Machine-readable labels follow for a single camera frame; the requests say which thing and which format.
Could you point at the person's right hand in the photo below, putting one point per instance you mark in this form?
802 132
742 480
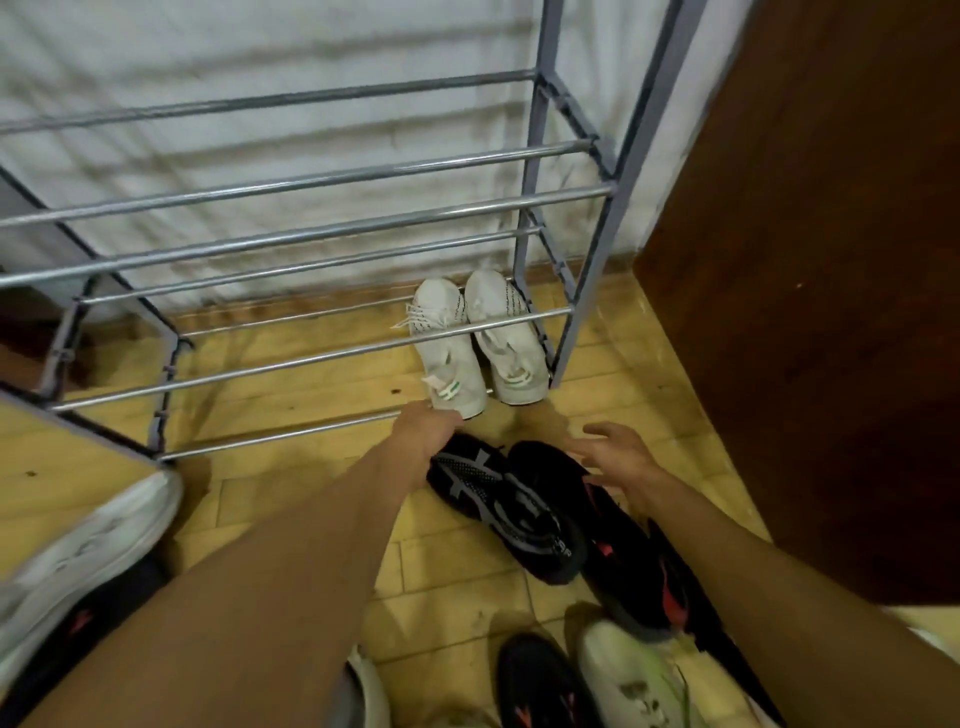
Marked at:
622 465

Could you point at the person's left hand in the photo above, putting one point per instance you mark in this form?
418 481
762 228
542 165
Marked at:
424 433

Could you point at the white knit sneaker green stripe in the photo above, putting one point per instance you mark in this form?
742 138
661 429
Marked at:
506 337
450 360

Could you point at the black sneaker red patches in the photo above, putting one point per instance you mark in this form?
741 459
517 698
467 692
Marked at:
622 562

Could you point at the black sneaker grey stripes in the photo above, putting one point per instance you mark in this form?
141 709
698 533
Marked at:
510 510

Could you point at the black sneaker green stripes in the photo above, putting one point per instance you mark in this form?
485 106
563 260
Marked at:
712 637

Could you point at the beige sneaker neon yellow accent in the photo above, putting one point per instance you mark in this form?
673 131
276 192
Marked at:
637 675

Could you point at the grey metal shoe rack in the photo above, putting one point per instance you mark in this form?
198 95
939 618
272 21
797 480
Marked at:
300 234

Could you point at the black sneaker orange marks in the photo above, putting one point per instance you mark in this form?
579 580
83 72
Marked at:
90 630
532 682

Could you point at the plain white sneaker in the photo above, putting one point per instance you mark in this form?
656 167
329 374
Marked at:
90 547

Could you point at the person's left forearm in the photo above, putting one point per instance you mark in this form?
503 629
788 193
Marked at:
247 600

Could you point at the person's right forearm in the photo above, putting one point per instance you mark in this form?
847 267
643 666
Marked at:
787 622

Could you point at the beige perforated clog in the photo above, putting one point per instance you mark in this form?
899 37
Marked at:
371 694

